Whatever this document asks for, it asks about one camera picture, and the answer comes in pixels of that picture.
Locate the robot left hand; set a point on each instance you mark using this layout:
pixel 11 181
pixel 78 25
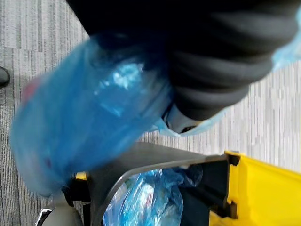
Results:
pixel 211 47

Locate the blue plastic rubbish bag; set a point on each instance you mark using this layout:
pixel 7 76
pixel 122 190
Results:
pixel 145 200
pixel 82 106

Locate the dark robot foot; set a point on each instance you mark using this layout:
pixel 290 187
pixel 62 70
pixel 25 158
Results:
pixel 3 75

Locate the silver robot leg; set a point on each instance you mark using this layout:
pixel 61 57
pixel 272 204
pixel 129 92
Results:
pixel 62 214

